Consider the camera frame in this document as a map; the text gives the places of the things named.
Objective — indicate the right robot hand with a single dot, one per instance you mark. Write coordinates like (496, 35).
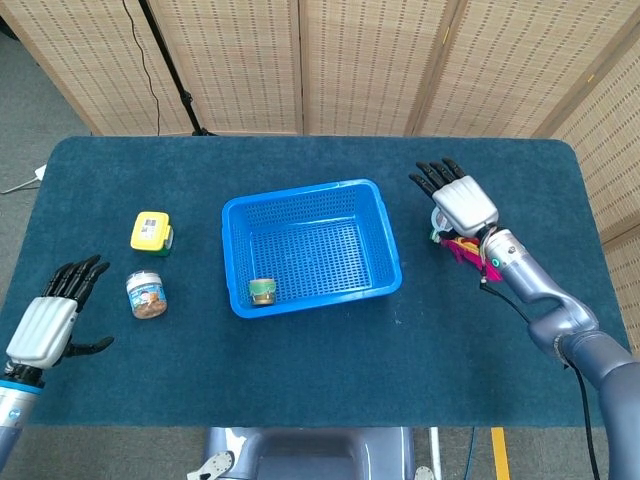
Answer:
(465, 202)

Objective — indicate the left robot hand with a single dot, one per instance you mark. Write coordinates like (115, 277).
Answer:
(45, 325)

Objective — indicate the colourful feather shuttlecock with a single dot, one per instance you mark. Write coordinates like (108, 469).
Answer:
(460, 248)

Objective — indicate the clear jar blue white label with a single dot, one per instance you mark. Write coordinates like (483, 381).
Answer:
(146, 297)

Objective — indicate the green box yellow lid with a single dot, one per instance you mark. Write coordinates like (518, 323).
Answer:
(147, 230)

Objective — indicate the small green lidded can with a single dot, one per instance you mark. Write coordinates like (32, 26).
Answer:
(262, 292)

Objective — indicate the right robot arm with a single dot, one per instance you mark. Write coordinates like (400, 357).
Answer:
(540, 285)

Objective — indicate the white power adapter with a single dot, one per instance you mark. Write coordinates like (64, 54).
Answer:
(40, 172)

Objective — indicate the blue plastic basket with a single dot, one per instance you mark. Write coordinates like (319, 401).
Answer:
(310, 250)

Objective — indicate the dark blue table cloth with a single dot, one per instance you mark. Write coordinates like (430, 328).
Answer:
(320, 360)

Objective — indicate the yellow floor tape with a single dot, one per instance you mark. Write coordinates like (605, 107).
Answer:
(500, 455)

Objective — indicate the bamboo folding screen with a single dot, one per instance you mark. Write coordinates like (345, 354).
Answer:
(240, 60)

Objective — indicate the black tripod stand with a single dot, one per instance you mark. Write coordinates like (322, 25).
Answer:
(172, 75)

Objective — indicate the grey robot torso base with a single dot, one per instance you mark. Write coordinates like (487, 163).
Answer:
(310, 450)

